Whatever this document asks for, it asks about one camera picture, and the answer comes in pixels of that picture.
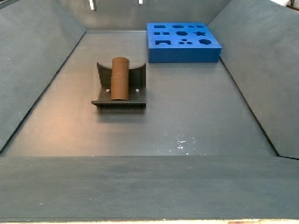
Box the dark grey cradle stand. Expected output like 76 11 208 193
91 64 145 108

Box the blue foam shape-sorter block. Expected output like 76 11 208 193
145 23 221 63

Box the brown wooden cylinder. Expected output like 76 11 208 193
111 57 129 101

